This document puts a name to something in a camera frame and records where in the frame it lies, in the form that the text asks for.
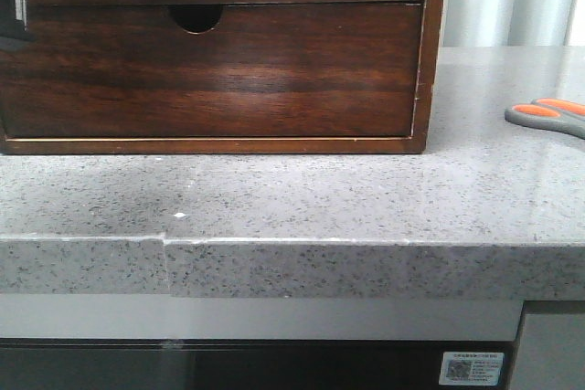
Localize dark wooden drawer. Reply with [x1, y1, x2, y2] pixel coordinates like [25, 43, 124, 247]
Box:
[1, 3, 421, 139]

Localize grey orange handled scissors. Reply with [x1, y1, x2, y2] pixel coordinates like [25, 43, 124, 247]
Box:
[505, 98, 584, 139]

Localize grey curtain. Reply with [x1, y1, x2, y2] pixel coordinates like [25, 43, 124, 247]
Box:
[441, 0, 584, 47]

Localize white QR code sticker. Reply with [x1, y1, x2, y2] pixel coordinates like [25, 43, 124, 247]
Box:
[439, 352, 505, 386]

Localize black under-counter appliance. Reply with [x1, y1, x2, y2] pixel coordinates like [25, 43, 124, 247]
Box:
[1, 338, 515, 389]

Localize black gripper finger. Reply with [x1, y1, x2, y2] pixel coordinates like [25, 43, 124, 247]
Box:
[1, 0, 33, 51]

